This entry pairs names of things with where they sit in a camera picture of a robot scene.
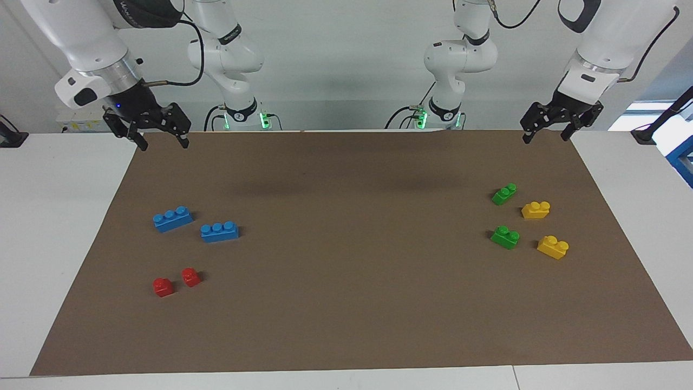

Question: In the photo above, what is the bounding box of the green two-stud toy block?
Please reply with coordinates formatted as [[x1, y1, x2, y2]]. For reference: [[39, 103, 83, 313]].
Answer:
[[491, 225, 520, 250], [492, 183, 517, 206]]

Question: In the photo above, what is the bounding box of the black right base cable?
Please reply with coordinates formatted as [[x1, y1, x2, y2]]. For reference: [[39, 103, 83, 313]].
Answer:
[[205, 105, 228, 132]]

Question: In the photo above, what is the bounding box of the black table clamp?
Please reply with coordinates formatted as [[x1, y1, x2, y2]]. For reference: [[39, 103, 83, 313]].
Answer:
[[0, 115, 29, 148]]

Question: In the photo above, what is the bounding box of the blue three-stud toy block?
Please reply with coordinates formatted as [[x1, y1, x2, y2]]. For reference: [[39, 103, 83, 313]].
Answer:
[[153, 206, 194, 233], [200, 221, 239, 243]]

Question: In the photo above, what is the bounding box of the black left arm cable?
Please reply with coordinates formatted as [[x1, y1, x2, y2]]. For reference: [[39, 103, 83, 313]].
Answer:
[[487, 0, 680, 83]]

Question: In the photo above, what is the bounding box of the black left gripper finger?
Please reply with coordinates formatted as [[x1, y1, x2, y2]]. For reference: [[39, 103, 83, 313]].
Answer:
[[562, 104, 603, 141], [521, 103, 553, 144]]

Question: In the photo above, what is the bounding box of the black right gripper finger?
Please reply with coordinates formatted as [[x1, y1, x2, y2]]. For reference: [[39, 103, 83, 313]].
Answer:
[[103, 108, 148, 151], [157, 103, 191, 148]]

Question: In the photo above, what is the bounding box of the black left base cable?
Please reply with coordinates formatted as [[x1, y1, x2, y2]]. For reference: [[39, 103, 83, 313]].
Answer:
[[385, 81, 436, 131]]

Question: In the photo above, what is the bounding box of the white power strip box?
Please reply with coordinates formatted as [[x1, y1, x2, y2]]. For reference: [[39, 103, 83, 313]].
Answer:
[[56, 106, 115, 133]]

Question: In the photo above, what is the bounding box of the brown paper mat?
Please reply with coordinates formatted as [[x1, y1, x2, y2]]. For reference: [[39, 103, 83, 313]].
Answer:
[[30, 130, 693, 376]]

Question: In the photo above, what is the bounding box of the black base cable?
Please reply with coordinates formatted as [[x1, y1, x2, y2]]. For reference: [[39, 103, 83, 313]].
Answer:
[[385, 81, 436, 131], [205, 105, 228, 132]]

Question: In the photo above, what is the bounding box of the blue metal frame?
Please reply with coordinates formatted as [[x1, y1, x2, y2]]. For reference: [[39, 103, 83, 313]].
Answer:
[[665, 116, 693, 189]]

